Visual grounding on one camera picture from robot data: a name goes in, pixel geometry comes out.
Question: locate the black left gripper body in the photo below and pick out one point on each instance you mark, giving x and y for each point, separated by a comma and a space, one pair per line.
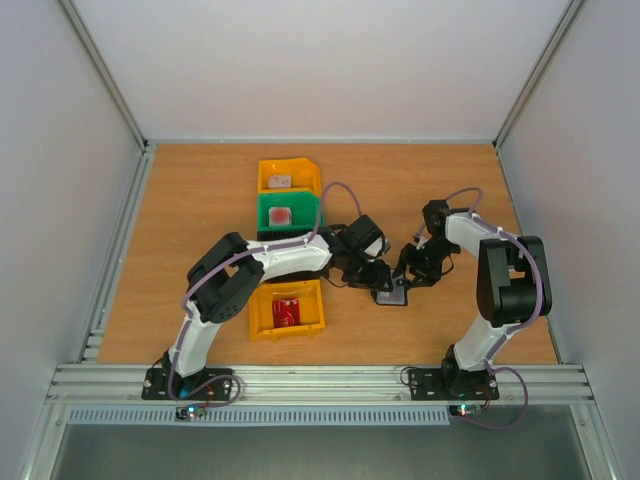
359, 274

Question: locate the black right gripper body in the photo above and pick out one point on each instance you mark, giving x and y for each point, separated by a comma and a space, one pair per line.
417, 261

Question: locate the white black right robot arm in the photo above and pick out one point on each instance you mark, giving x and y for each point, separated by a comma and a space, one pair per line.
512, 291

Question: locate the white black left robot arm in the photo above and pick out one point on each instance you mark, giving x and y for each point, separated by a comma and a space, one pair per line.
222, 282

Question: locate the red card in bin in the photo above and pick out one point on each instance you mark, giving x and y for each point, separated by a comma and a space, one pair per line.
286, 313

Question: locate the white red-circle cards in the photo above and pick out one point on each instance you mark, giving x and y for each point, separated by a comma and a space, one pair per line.
279, 216

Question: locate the beige patterned cards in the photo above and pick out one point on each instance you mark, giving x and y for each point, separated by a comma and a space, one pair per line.
279, 181

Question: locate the black plastic bin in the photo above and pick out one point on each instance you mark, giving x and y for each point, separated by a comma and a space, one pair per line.
292, 256

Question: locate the near yellow plastic bin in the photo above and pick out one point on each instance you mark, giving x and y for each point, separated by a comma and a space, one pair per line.
311, 310

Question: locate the yellow plastic bin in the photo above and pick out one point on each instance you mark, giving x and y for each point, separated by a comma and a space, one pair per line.
306, 175
311, 310

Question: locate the green plastic bin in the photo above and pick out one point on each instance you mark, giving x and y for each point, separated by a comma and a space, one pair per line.
304, 207

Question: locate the far yellow plastic bin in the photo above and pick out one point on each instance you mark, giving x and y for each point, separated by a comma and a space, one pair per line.
306, 175

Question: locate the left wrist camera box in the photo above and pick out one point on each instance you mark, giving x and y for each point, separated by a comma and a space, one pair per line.
377, 248

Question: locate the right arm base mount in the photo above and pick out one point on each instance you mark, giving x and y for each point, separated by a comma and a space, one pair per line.
431, 384

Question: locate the slotted grey cable duct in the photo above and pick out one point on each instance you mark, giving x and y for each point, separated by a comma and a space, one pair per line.
260, 416

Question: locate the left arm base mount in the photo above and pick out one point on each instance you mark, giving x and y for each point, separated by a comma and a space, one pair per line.
210, 384

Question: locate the aluminium front rail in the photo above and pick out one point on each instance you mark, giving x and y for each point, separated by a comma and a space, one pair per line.
306, 385

